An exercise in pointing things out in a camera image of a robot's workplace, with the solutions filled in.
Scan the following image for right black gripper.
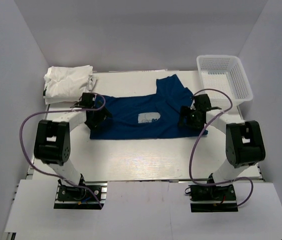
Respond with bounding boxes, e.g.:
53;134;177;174
178;106;206;130

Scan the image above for blue printed t shirt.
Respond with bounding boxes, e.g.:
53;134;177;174
90;74;201;140

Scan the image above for white t shirt stack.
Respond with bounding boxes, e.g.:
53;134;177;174
43;65;98;105

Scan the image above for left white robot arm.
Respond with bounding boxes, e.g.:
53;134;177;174
34;108;113;200

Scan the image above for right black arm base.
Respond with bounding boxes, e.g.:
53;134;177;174
184;184;238;213

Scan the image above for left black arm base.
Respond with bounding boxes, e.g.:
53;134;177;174
53;180;106;210

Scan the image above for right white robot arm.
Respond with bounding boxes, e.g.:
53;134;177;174
178;92;266;200

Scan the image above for white perforated plastic basket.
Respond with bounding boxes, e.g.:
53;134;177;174
196;55;253;106

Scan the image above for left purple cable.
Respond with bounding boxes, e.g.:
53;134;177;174
19;92;107;208

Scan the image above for purple cable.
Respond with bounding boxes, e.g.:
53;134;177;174
19;92;107;208
188;87;254;206

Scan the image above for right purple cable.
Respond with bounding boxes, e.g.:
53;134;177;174
188;87;254;206

